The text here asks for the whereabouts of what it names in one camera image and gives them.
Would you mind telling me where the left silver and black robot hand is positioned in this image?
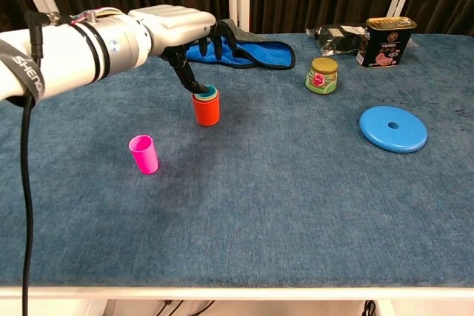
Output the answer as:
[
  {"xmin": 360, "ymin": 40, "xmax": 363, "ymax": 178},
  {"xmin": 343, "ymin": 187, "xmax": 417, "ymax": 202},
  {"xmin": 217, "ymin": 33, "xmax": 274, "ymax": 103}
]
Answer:
[{"xmin": 127, "ymin": 4, "xmax": 238, "ymax": 94}]

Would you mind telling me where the yellow plastic cup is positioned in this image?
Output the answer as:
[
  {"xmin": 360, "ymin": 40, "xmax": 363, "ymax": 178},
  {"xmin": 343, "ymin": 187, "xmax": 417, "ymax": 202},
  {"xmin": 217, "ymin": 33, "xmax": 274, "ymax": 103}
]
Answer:
[{"xmin": 192, "ymin": 88, "xmax": 220, "ymax": 104}]

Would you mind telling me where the pink plastic cup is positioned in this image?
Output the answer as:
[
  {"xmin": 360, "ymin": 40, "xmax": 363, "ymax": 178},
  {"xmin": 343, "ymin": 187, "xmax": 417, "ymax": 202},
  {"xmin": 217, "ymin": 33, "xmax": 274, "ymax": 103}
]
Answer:
[{"xmin": 128, "ymin": 134, "xmax": 160, "ymax": 175}]

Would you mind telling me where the orange plastic cup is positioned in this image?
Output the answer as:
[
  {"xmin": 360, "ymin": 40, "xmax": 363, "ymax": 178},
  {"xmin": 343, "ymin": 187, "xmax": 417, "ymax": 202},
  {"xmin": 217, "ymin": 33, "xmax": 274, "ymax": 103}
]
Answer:
[{"xmin": 191, "ymin": 90, "xmax": 221, "ymax": 127}]

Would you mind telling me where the blue and grey microfiber cloth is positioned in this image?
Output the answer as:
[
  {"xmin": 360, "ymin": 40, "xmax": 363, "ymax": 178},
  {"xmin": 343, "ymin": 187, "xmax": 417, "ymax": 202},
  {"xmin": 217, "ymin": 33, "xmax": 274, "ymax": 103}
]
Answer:
[{"xmin": 184, "ymin": 19, "xmax": 297, "ymax": 70}]

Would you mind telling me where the small jar with gold lid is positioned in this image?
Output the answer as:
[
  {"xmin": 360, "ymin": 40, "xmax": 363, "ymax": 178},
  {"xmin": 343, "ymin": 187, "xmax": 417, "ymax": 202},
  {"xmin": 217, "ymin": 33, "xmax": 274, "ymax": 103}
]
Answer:
[{"xmin": 304, "ymin": 57, "xmax": 339, "ymax": 96}]

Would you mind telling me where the black plastic snack packet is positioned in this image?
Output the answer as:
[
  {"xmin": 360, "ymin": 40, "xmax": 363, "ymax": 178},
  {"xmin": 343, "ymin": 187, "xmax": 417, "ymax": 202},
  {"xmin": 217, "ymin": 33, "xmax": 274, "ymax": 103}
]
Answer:
[{"xmin": 304, "ymin": 24, "xmax": 368, "ymax": 58}]

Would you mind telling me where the blue fabric table cover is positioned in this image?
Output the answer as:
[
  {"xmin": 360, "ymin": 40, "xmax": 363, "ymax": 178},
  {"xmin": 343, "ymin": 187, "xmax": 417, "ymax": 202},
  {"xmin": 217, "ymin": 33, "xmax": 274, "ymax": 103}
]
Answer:
[{"xmin": 0, "ymin": 33, "xmax": 474, "ymax": 289}]

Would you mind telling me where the black luncheon meat can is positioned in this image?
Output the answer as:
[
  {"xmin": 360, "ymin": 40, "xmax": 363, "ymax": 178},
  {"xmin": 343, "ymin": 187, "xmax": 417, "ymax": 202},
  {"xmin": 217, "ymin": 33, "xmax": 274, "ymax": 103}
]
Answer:
[{"xmin": 355, "ymin": 16, "xmax": 418, "ymax": 70}]

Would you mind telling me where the blue disc with centre hole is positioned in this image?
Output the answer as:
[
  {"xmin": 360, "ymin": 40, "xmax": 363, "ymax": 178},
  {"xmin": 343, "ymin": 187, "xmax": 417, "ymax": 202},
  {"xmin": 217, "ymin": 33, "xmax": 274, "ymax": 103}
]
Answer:
[{"xmin": 358, "ymin": 105, "xmax": 428, "ymax": 154}]

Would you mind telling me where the black printed arm strap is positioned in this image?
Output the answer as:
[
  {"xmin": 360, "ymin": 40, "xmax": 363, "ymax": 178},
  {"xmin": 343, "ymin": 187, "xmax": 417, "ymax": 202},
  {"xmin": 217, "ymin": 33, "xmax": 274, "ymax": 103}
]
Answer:
[{"xmin": 0, "ymin": 40, "xmax": 46, "ymax": 103}]

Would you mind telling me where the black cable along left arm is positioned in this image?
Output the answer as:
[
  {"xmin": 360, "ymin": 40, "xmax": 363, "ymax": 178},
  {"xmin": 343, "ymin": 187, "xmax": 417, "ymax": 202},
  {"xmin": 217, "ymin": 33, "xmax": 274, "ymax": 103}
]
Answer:
[{"xmin": 20, "ymin": 10, "xmax": 51, "ymax": 316}]

